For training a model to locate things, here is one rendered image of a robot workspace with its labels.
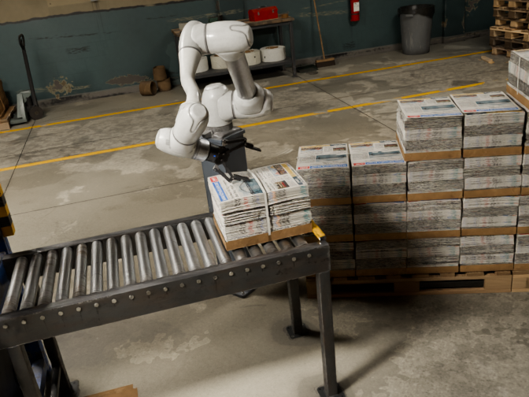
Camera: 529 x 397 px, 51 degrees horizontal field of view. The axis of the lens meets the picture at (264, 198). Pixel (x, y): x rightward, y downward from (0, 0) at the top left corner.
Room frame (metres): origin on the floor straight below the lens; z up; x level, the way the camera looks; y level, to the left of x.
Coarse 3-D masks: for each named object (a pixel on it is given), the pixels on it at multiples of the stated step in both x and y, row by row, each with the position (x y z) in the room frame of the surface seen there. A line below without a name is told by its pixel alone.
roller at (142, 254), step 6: (138, 234) 2.28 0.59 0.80; (144, 234) 2.29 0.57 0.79; (138, 240) 2.22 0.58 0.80; (144, 240) 2.22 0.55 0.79; (138, 246) 2.17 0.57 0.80; (144, 246) 2.16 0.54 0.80; (138, 252) 2.12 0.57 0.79; (144, 252) 2.10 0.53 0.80; (138, 258) 2.07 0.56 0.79; (144, 258) 2.04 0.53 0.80; (144, 264) 2.00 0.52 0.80; (144, 270) 1.95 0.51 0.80; (150, 270) 1.96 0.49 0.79; (144, 276) 1.90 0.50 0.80; (150, 276) 1.91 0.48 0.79
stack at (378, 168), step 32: (320, 160) 2.88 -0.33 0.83; (352, 160) 2.82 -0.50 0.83; (384, 160) 2.76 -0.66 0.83; (448, 160) 2.67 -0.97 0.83; (480, 160) 2.65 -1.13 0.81; (512, 160) 2.63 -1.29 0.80; (320, 192) 2.76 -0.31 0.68; (352, 192) 2.83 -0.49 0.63; (384, 192) 2.71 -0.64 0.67; (416, 192) 2.69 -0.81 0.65; (320, 224) 2.76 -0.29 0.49; (352, 224) 2.74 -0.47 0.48; (384, 224) 2.72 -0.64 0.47; (416, 224) 2.69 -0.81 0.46; (448, 224) 2.67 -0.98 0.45; (480, 224) 2.64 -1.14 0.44; (512, 224) 2.62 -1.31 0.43; (352, 256) 2.75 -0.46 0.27; (384, 256) 2.72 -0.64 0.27; (416, 256) 2.69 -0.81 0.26; (448, 256) 2.67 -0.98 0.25; (480, 256) 2.64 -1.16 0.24; (512, 256) 2.62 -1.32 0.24; (416, 288) 2.69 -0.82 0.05; (448, 288) 2.69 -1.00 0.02; (480, 288) 2.65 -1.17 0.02
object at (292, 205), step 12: (264, 168) 2.33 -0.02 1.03; (276, 168) 2.30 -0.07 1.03; (288, 168) 2.29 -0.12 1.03; (264, 180) 2.18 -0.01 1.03; (276, 180) 2.17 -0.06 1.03; (288, 180) 2.15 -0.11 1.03; (300, 180) 2.14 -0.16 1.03; (276, 192) 2.07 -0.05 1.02; (288, 192) 2.08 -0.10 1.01; (300, 192) 2.09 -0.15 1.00; (276, 204) 2.07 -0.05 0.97; (288, 204) 2.08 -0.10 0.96; (300, 204) 2.09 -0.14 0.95; (276, 216) 2.07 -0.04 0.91; (288, 216) 2.08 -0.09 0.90; (300, 216) 2.09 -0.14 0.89; (276, 228) 2.07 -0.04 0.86
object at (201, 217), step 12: (192, 216) 2.40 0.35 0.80; (204, 216) 2.39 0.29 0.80; (132, 228) 2.34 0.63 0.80; (144, 228) 2.33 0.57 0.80; (204, 228) 2.37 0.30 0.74; (72, 240) 2.29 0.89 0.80; (84, 240) 2.28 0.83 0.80; (132, 240) 2.30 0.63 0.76; (192, 240) 2.36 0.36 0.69; (24, 252) 2.23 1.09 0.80; (36, 252) 2.21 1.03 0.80; (60, 252) 2.23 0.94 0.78; (120, 252) 2.29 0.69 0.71; (12, 264) 2.18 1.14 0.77; (72, 264) 2.24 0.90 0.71; (24, 276) 2.19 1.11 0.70
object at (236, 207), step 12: (216, 180) 2.24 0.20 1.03; (216, 192) 2.11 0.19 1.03; (228, 192) 2.10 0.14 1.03; (240, 192) 2.09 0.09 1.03; (252, 192) 2.08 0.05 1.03; (216, 204) 2.11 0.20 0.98; (228, 204) 2.02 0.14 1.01; (240, 204) 2.03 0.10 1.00; (252, 204) 2.05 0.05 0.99; (216, 216) 2.22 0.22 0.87; (228, 216) 2.02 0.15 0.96; (240, 216) 2.04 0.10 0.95; (252, 216) 2.05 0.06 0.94; (228, 228) 2.03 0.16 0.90; (240, 228) 2.04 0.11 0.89; (252, 228) 2.05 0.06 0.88; (228, 240) 2.02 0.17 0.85
